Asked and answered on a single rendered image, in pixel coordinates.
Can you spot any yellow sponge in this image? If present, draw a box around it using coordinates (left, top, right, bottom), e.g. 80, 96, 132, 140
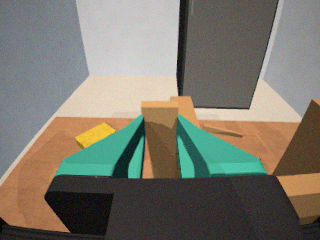
75, 123, 116, 149

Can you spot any dark brown wooden wedge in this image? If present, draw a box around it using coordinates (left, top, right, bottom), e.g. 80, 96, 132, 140
141, 101, 179, 178
203, 124, 242, 138

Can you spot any brown wooden rail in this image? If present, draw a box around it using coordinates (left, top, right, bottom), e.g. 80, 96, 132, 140
276, 173, 320, 218

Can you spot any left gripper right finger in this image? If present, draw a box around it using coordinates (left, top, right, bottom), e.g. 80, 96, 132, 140
176, 114, 268, 178

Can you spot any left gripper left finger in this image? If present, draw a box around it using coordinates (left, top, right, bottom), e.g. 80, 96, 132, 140
54, 114, 146, 178

